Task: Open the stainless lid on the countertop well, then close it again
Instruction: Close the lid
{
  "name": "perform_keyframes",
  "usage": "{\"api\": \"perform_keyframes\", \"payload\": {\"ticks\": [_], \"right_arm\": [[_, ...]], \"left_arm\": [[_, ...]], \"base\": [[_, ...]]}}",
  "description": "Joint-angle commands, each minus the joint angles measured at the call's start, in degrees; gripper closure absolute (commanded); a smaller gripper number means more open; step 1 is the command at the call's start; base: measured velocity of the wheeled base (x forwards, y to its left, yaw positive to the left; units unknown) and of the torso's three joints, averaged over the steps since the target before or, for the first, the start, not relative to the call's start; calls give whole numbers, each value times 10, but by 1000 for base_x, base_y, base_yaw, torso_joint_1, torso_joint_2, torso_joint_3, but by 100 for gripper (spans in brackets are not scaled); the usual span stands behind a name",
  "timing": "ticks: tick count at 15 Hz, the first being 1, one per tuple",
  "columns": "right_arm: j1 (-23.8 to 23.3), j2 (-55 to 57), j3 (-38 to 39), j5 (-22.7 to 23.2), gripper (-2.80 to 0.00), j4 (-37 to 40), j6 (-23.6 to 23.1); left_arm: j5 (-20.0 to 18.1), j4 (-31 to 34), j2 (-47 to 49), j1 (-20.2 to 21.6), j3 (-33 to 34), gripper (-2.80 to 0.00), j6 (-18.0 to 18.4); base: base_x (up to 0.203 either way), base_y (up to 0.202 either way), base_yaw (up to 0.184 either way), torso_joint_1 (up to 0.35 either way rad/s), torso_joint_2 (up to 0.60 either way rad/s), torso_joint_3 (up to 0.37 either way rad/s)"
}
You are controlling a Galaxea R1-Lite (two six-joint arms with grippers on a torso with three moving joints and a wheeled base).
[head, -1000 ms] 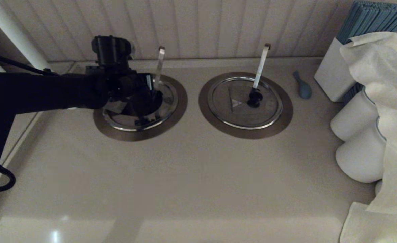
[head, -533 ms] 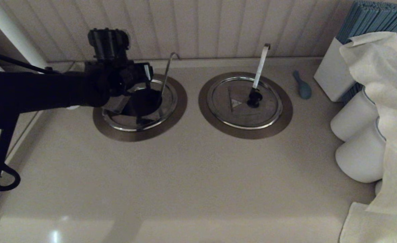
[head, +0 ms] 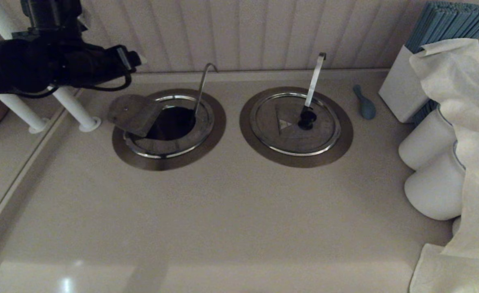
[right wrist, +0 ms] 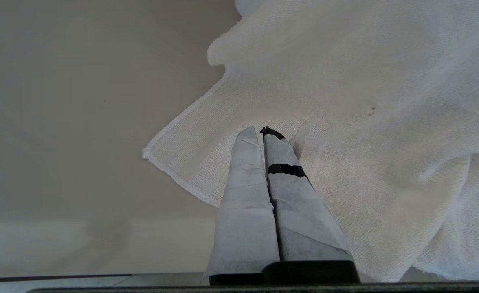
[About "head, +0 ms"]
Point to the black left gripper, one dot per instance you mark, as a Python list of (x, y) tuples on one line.
[(93, 65)]

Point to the steel hinged lid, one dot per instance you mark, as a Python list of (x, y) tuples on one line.
[(317, 134), (203, 122)]

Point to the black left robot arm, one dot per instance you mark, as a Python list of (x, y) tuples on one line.
[(11, 65)]

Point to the steel hinged lid, glossy knob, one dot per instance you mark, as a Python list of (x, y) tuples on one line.
[(317, 134)]

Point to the small blue plastic spoon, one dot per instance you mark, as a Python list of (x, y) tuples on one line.
[(366, 109)]

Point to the long white support pole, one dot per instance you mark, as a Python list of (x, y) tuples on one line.
[(78, 112)]

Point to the short white support pole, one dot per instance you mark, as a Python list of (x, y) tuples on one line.
[(23, 114)]

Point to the white square holder box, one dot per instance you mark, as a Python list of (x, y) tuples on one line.
[(398, 89)]

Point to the blue ribbed pack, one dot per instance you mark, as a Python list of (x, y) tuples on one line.
[(425, 113)]

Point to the white cup stack, blue rim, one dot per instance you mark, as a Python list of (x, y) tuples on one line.
[(425, 138), (433, 191)]

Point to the white woven cloth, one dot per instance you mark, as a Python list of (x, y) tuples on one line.
[(473, 122)]

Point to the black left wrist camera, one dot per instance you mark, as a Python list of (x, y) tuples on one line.
[(52, 14)]

